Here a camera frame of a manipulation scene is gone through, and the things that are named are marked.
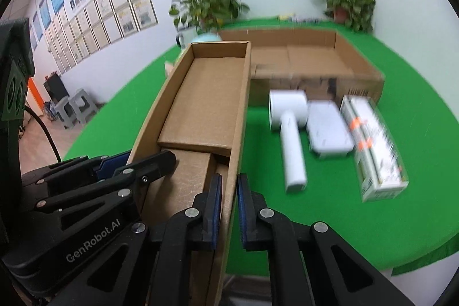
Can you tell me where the dark furniture piece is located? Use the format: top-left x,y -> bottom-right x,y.
44,74 -> 69,100

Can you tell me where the wall of framed certificates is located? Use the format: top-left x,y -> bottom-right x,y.
27,0 -> 158,75

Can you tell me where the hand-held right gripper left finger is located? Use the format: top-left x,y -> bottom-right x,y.
50,174 -> 223,306

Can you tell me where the orange panel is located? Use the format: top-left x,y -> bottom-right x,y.
28,78 -> 45,118

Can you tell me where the grey plastic stool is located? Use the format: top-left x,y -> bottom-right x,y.
66,88 -> 98,129
50,98 -> 72,122

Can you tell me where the black cable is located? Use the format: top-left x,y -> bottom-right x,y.
24,105 -> 62,163

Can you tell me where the white hair dryer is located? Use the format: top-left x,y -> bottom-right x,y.
269,90 -> 309,194

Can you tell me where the large cardboard tray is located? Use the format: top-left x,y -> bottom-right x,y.
219,28 -> 386,108

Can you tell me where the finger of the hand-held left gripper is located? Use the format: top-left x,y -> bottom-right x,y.
34,149 -> 179,233
22,153 -> 130,192

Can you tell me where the narrow cardboard box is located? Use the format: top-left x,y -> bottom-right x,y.
127,41 -> 252,306

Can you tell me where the potted plant terracotta pot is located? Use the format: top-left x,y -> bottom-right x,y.
308,0 -> 376,32

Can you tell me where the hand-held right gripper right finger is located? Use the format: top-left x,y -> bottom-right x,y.
237,174 -> 417,306

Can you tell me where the green tablecloth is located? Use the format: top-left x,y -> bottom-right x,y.
63,16 -> 459,274

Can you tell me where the potted pothos plant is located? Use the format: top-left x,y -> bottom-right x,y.
168,0 -> 250,32

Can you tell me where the white mug with black lid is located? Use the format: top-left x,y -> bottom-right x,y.
175,27 -> 196,50

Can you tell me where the white medicine box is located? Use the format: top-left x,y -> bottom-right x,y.
340,95 -> 409,202

